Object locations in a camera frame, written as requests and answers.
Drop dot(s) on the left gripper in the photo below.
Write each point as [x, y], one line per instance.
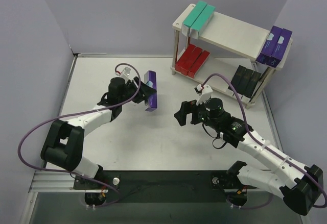
[139, 93]

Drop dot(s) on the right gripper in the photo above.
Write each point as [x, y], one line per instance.
[193, 112]

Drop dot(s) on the silver Rio box top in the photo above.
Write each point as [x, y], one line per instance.
[151, 101]

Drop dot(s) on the red toothpaste box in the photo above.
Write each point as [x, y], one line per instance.
[179, 66]
[198, 64]
[190, 60]

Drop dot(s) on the silver Rio box bottom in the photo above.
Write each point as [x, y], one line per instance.
[192, 16]

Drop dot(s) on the teal toothpaste box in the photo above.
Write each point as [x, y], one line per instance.
[199, 25]

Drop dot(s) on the purple toothpaste box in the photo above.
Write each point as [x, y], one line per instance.
[280, 48]
[269, 45]

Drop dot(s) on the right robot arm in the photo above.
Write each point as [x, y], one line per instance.
[298, 185]

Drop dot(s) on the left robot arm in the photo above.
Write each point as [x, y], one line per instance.
[63, 145]

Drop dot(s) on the white two-tier shelf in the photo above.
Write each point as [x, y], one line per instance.
[231, 42]

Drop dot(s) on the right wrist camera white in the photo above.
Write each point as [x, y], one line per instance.
[204, 91]

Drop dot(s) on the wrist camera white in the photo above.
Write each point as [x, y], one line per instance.
[204, 91]
[125, 73]

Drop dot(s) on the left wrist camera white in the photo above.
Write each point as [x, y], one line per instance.
[125, 73]

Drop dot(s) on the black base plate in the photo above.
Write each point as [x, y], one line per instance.
[164, 186]

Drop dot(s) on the aluminium frame rail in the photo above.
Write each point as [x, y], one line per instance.
[87, 80]

